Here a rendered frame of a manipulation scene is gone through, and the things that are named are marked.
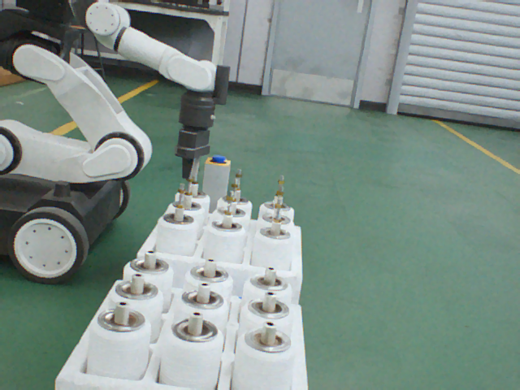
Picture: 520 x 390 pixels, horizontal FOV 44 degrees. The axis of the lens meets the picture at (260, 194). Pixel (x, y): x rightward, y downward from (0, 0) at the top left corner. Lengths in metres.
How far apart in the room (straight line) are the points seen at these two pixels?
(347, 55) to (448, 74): 1.03
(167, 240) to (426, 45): 5.42
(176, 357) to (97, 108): 1.00
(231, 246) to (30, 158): 0.71
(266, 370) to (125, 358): 0.22
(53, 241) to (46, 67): 0.47
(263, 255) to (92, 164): 0.59
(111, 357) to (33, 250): 0.78
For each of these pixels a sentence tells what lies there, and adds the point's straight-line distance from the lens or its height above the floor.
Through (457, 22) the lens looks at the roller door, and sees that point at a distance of 6.79.
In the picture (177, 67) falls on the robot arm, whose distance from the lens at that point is 1.57.
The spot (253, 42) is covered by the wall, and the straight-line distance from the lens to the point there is 6.62.
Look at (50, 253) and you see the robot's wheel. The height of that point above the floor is 0.08.
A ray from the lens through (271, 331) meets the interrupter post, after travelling 1.04.
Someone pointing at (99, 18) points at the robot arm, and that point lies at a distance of 1.60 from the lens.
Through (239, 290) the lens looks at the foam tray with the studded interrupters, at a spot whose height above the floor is 0.12.
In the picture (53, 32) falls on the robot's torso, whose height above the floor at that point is 0.63.
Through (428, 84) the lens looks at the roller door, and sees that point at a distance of 6.76.
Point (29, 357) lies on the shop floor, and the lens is 1.47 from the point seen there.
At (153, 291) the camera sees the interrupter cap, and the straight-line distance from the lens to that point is 1.17.
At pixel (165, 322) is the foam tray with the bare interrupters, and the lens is 1.23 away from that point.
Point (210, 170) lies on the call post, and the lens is 1.91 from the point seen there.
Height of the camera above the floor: 0.74
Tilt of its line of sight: 15 degrees down
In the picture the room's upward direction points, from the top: 8 degrees clockwise
